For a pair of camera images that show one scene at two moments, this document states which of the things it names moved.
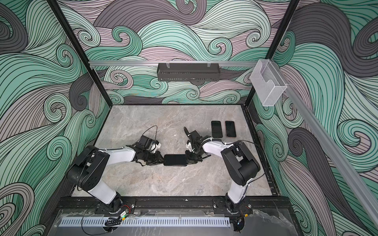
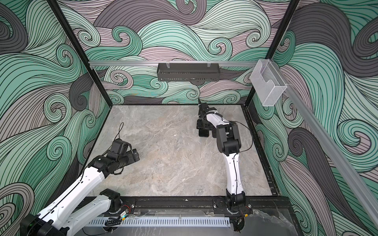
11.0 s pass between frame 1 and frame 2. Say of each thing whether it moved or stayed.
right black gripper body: moved
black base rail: stayed
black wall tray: stayed
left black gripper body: moved
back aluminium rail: stayed
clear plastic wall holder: stayed
